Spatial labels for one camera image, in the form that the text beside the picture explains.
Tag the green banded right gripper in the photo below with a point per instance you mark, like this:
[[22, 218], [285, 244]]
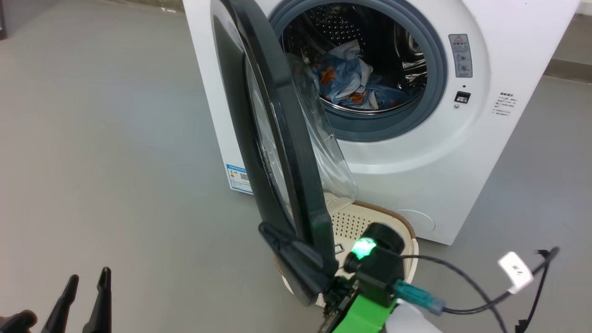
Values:
[[360, 317]]

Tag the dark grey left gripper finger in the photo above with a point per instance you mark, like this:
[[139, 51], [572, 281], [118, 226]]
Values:
[[101, 310], [62, 310]]

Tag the black round washing machine door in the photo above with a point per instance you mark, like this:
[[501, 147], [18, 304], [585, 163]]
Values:
[[296, 138]]

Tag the cream plastic laundry basket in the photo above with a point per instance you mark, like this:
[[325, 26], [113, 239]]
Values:
[[351, 222]]

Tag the white washing machine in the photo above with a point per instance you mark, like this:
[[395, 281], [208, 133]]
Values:
[[416, 175]]

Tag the blue energy label sticker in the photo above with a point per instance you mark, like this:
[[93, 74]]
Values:
[[238, 178]]

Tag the round white drain filter cover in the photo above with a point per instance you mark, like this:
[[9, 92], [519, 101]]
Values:
[[418, 222]]

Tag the grey warning label sticker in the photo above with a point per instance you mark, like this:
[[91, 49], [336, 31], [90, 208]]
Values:
[[460, 55]]

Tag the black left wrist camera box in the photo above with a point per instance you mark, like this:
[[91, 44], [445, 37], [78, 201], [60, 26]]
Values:
[[18, 323]]

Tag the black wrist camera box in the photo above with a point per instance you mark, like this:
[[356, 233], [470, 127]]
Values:
[[18, 323], [379, 273]]

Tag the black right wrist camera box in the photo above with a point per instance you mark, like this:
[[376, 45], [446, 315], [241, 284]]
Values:
[[379, 273]]

